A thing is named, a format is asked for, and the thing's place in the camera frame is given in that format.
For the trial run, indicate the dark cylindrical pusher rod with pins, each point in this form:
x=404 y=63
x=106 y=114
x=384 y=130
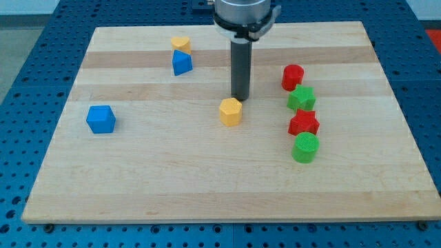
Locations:
x=241 y=60

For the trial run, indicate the yellow hexagon block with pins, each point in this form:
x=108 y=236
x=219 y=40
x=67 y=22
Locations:
x=230 y=112

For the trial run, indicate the blue triangle block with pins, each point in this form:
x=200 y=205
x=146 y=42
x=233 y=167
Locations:
x=181 y=62

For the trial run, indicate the red cylinder block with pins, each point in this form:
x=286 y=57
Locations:
x=292 y=76

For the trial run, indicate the yellow heart block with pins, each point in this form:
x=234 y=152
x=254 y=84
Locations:
x=182 y=44

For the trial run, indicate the green star block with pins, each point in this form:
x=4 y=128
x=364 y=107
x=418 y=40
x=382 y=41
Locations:
x=302 y=97

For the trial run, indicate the red star block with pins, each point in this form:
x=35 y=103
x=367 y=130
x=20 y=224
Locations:
x=303 y=121

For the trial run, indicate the green cylinder block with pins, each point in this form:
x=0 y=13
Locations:
x=305 y=147

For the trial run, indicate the wooden board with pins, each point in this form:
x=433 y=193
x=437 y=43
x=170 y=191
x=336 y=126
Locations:
x=171 y=160

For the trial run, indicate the blue cube block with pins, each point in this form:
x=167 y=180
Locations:
x=101 y=119

